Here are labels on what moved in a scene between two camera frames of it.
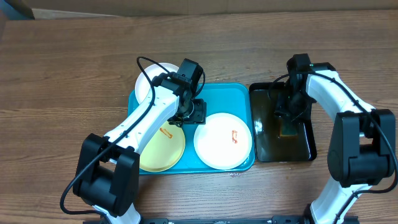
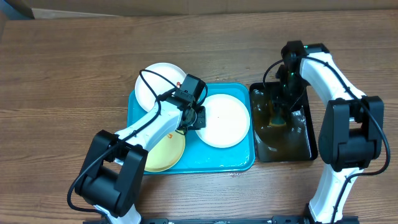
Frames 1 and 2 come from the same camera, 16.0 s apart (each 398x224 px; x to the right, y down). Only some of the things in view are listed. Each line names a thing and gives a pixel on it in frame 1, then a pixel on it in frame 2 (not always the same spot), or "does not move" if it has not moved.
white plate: (224, 142) → (227, 121)
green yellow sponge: (288, 129) → (277, 121)
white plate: (142, 86) does not move
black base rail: (218, 221) does not move
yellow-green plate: (164, 148) does not move
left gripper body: (197, 114) does not move
